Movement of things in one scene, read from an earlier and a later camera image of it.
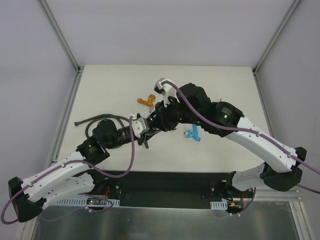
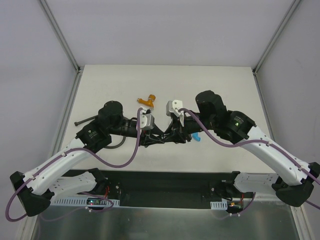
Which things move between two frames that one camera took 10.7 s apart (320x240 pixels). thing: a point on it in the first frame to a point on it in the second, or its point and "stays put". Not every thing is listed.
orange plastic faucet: [149, 102] stays put
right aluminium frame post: [255, 69] stays put
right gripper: [158, 119] to [181, 131]
